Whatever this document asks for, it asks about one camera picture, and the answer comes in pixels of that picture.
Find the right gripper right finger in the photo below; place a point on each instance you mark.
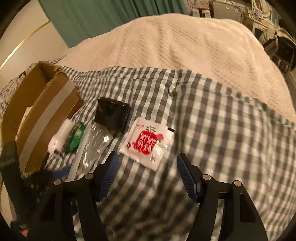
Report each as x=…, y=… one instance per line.
x=192, y=178

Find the black cup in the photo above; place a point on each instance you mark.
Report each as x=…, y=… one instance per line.
x=112, y=114

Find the white oval vanity mirror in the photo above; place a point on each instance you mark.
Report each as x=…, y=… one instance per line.
x=261, y=8

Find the grey cabinet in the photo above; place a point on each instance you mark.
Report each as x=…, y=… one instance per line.
x=223, y=10

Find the brown cardboard box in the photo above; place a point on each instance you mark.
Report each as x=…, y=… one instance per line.
x=32, y=124

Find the clear plastic bag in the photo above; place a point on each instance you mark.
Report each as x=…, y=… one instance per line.
x=97, y=140

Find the white stick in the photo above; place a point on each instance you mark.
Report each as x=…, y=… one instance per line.
x=78, y=155

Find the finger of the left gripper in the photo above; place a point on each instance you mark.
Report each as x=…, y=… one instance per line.
x=62, y=174

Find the white red sachet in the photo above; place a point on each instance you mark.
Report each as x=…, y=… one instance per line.
x=146, y=142

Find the green curtain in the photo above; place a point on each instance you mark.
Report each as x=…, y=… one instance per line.
x=77, y=20

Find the grey checkered cloth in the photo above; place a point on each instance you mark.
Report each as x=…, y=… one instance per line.
x=227, y=135

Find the cream textured blanket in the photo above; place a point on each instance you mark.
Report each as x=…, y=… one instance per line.
x=223, y=50

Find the dark chair with clothes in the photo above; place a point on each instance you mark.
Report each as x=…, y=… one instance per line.
x=279, y=44

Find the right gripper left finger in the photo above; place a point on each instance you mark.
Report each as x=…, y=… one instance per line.
x=104, y=176

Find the white plastic bottle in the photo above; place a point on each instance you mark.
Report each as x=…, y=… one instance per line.
x=56, y=143

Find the green snack packet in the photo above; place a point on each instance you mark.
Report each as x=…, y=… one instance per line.
x=77, y=136

